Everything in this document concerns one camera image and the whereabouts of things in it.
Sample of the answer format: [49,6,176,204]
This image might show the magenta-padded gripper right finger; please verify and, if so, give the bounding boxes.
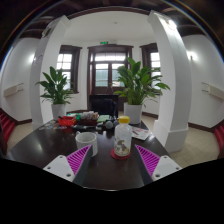
[133,144,183,186]

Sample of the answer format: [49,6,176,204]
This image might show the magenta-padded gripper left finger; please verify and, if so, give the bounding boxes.
[42,144,95,187]

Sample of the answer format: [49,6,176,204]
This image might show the clear bottle with yellow cap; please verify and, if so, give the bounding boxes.
[113,115,133,158]

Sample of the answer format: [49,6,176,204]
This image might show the white speckled mug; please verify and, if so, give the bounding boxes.
[74,130,99,158]

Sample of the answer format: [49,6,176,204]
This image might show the white printed paper sheet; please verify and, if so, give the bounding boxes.
[130,125,152,141]

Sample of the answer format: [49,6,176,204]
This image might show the black pouch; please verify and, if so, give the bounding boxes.
[72,124,98,133]

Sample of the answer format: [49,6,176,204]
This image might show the flat round red coaster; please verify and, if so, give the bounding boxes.
[110,148,132,161]

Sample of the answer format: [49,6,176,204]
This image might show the colourful printed sheet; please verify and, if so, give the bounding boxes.
[38,120,68,131]

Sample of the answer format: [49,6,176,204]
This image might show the brown tray with items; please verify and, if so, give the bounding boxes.
[77,110,100,127]

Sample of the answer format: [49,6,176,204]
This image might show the green book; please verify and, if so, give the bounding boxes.
[96,114,111,123]

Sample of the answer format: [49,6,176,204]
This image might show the black chair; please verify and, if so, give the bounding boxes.
[88,93,120,118]

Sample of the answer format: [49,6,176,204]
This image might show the small plant in white pot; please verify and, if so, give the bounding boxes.
[35,65,75,121]

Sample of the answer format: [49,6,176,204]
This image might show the large plant in white pot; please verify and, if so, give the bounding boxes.
[113,57,171,125]

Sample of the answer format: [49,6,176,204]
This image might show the dark wooden glazed door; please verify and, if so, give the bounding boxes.
[87,44,134,96]

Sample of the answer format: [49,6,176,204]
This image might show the white wall radiator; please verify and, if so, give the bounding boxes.
[3,83,25,98]
[201,82,224,101]

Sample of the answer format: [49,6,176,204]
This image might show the white wall lamp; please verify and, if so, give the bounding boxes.
[186,49,196,61]

